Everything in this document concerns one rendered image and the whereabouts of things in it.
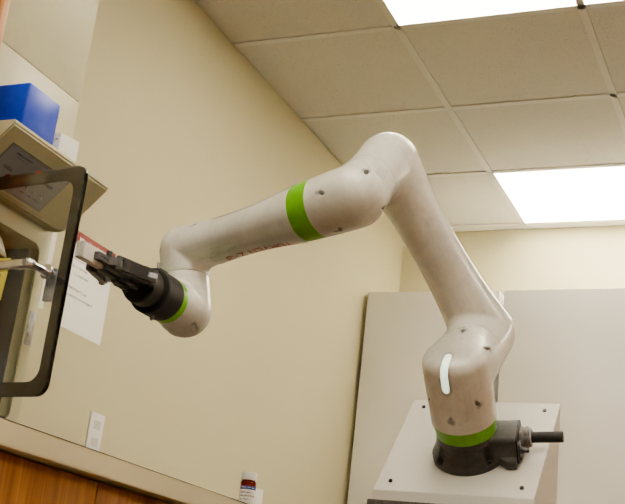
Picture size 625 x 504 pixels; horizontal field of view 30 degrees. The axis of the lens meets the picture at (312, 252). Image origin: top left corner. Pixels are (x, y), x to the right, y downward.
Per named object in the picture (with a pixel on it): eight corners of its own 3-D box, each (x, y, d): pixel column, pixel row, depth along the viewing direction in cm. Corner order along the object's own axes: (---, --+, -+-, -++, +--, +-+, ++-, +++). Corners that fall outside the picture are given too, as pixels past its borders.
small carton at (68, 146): (38, 163, 233) (44, 136, 235) (57, 173, 237) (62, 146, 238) (56, 160, 230) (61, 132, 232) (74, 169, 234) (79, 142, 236)
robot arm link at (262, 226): (285, 232, 219) (321, 249, 227) (284, 177, 223) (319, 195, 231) (146, 276, 239) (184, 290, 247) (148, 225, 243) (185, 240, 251)
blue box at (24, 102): (-22, 129, 219) (-13, 86, 222) (10, 150, 228) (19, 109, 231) (21, 125, 215) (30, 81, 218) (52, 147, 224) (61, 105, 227)
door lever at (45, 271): (9, 282, 197) (12, 267, 198) (51, 279, 193) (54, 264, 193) (-14, 272, 193) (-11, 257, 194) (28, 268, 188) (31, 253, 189)
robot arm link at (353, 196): (408, 201, 222) (381, 144, 219) (383, 230, 212) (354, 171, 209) (331, 225, 232) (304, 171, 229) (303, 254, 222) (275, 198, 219)
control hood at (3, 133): (-47, 171, 214) (-36, 122, 217) (55, 233, 242) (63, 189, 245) (4, 168, 209) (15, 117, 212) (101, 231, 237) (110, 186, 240)
